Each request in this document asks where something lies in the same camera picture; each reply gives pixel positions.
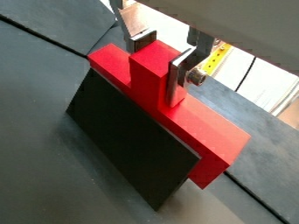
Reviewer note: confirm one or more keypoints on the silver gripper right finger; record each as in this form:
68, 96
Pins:
183, 72

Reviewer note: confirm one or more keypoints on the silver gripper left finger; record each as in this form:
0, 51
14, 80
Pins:
139, 35

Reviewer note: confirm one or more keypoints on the red bridge-shaped block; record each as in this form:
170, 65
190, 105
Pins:
139, 74

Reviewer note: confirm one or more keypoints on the black slotted holder block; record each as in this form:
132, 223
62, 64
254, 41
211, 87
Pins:
151, 157

